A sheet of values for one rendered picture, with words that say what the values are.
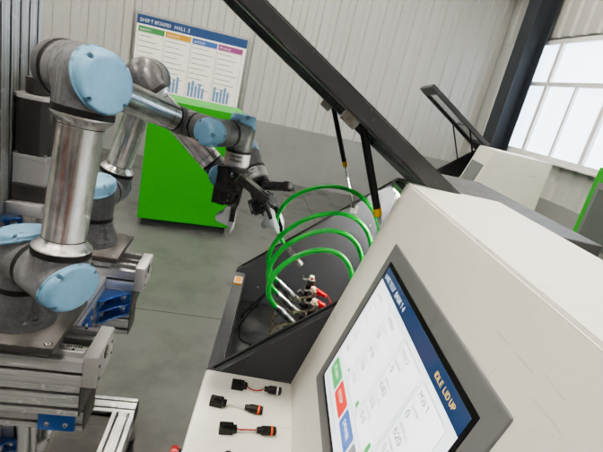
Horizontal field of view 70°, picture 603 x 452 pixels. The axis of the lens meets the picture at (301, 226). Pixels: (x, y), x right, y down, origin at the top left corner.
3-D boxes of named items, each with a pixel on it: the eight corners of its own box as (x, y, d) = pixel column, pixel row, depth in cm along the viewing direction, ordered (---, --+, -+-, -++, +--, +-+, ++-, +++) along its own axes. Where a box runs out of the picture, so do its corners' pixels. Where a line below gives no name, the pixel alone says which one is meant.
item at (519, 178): (372, 248, 540) (420, 85, 480) (458, 270, 534) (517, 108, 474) (377, 292, 416) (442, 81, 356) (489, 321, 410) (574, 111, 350)
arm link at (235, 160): (251, 152, 131) (249, 157, 123) (249, 167, 132) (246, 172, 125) (227, 147, 130) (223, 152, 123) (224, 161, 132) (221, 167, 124)
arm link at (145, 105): (-1, 75, 86) (175, 140, 130) (28, 86, 81) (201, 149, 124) (15, 19, 85) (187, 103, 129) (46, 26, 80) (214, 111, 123)
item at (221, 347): (229, 306, 177) (235, 271, 172) (239, 308, 178) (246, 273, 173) (197, 415, 118) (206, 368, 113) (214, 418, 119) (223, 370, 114)
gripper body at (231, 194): (214, 197, 135) (221, 160, 131) (241, 203, 136) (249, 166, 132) (210, 204, 128) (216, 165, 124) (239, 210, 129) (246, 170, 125)
